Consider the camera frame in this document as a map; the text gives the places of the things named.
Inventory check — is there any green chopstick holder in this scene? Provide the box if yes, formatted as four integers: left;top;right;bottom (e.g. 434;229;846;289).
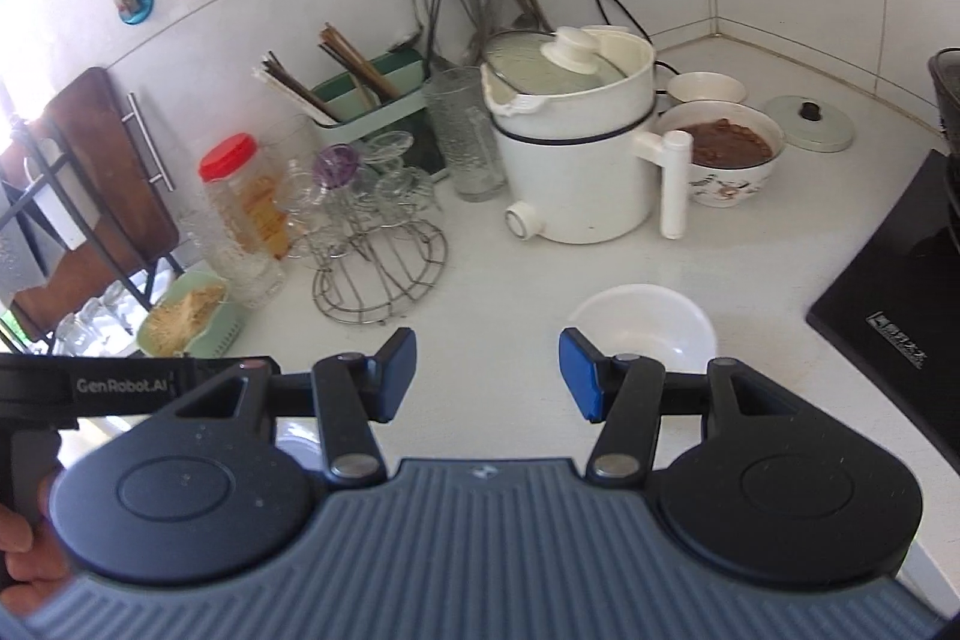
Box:
310;51;434;129

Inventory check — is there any clear jar red lid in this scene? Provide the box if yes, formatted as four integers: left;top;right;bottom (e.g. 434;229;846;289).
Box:
197;134;291;311

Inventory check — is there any person's left hand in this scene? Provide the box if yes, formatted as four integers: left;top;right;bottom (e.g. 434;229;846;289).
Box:
0;471;74;605

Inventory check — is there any brown cooked food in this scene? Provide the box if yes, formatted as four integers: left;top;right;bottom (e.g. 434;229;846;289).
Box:
679;117;777;169

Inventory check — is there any glass pot lid white knob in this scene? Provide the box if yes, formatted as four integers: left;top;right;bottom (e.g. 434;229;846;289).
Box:
481;26;637;103

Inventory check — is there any wire cup rack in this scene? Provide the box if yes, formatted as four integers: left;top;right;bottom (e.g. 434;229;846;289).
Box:
311;218;449;327

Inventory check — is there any pale green lid black knob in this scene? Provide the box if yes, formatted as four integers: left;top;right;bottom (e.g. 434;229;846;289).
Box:
763;94;856;154

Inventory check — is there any set of clear glass cups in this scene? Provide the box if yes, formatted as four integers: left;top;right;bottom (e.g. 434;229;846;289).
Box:
287;128;437;260

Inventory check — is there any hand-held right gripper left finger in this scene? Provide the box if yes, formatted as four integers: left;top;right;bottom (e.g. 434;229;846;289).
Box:
154;327;418;482

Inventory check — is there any pile of wooden toothpicks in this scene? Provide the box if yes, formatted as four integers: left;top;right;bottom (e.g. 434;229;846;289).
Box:
142;284;227;356

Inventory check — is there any small white bowl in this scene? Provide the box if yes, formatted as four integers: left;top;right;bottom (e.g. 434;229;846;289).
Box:
664;71;749;109

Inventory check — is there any wooden cutting board steel handle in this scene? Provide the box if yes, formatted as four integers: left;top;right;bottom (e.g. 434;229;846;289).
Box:
11;66;182;327

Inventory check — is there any plain white bowl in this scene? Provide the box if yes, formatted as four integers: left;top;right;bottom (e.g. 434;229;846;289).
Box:
566;284;719;380

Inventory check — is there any green plastic basket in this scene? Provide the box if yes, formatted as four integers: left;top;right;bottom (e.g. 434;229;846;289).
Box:
136;269;248;360

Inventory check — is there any white electric cooking pot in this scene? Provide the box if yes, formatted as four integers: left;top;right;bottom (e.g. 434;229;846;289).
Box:
480;26;695;245

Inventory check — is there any black induction cooktop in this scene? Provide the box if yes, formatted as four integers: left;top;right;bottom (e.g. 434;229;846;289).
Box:
806;149;960;455

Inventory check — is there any patterned ceramic bowl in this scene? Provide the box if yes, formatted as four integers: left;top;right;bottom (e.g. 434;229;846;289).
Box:
654;100;787;208

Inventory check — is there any dark metal dish rack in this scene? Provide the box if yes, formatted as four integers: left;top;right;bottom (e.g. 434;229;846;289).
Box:
0;77;187;356

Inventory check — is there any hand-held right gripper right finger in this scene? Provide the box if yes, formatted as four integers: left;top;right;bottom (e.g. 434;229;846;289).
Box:
559;327;800;485

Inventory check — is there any bundle of chopsticks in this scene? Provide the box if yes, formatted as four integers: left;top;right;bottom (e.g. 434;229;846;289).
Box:
255;0;445;115

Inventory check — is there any clear drinking glass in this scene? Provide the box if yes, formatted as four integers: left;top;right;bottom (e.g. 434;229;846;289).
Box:
75;299;110;342
101;280;145;332

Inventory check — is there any tall textured glass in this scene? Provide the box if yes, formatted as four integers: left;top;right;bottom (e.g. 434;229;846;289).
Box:
424;66;509;203

